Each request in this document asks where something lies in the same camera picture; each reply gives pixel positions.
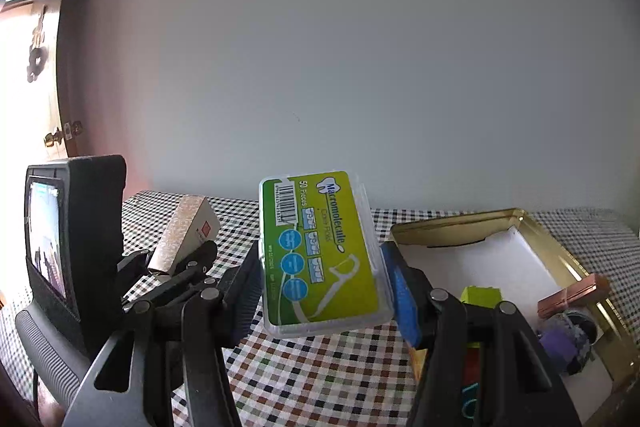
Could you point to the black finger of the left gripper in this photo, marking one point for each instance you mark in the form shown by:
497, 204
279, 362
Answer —
150, 276

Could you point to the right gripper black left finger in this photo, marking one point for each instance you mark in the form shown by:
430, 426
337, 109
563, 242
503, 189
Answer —
241, 287

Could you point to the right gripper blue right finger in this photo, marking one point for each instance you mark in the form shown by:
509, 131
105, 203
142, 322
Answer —
414, 312

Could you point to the white box with gold top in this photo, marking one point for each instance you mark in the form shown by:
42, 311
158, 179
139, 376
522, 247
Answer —
193, 223

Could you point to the lime green toy brick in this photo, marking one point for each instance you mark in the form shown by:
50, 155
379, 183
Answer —
485, 297

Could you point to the green dental floss box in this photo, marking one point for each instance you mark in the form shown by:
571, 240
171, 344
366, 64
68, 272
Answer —
322, 264

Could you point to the purple block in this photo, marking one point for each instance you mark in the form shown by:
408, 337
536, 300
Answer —
558, 345

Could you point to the black white object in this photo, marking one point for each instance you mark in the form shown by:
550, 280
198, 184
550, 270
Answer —
582, 329

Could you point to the brown copper case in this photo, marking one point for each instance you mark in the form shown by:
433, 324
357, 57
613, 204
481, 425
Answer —
581, 294

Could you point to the red toy brick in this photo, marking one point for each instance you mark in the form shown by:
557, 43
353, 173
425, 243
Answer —
471, 374

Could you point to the teal toy brick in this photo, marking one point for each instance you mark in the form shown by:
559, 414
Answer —
468, 403

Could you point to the gold metal tray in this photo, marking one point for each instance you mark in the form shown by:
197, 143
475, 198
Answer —
530, 256

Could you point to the wooden door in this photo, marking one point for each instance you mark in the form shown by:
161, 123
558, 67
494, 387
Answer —
28, 112

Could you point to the hanging door ornament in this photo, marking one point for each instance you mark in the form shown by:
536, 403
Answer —
38, 51

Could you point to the phone on gripper mount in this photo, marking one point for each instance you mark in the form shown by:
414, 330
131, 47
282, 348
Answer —
73, 232

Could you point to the door handle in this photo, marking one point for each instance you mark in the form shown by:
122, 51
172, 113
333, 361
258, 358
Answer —
68, 132

